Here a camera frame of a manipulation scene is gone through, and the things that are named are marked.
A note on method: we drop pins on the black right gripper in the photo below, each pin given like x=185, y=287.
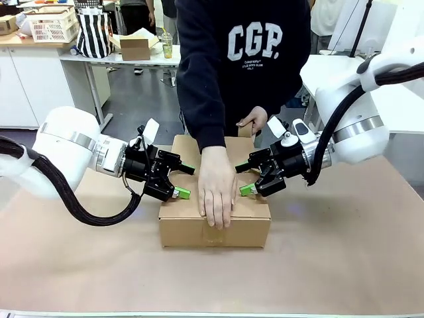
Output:
x=285, y=164

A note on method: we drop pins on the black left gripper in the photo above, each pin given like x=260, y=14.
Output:
x=142, y=169

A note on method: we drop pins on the brown cardboard shipping box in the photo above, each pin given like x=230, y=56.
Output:
x=185, y=228

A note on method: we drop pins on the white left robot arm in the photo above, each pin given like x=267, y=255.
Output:
x=66, y=142

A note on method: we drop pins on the person's left forearm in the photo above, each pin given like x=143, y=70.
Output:
x=291, y=86

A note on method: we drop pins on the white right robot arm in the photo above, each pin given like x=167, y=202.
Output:
x=357, y=109

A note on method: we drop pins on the person's right forearm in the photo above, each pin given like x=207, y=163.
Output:
x=203, y=112

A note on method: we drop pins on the tape strip on box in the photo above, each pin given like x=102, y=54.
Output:
x=214, y=233

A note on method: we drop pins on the open brown cardboard box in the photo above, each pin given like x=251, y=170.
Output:
x=134, y=48

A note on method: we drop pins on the small closed cardboard box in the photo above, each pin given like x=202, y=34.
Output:
x=7, y=24

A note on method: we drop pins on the person's right hand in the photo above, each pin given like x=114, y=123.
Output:
x=217, y=185

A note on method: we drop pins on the person's left hand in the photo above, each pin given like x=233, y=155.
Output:
x=255, y=117

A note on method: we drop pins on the person in black CGP sweatshirt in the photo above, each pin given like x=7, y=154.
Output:
x=245, y=56

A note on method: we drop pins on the plastic drink cup with straw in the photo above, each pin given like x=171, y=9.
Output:
x=167, y=44

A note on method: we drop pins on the white table with metal leg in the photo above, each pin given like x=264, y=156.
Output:
x=109, y=58

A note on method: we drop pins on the black white striped bag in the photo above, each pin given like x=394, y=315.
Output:
x=94, y=36

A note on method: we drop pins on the bystander in dark clothes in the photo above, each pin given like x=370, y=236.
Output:
x=137, y=15

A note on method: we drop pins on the bystander in white shirt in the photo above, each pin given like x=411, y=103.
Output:
x=326, y=20

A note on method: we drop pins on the black tripod pole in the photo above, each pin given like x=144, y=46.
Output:
x=361, y=28

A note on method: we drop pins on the white leaning panel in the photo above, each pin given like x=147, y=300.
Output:
x=357, y=23

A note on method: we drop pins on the white lattice storage basket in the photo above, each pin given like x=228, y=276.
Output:
x=53, y=28

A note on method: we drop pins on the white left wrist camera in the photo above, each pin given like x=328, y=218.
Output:
x=151, y=130

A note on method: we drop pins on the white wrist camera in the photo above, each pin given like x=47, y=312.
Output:
x=151, y=130
x=276, y=126

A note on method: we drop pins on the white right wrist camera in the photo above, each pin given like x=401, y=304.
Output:
x=276, y=126

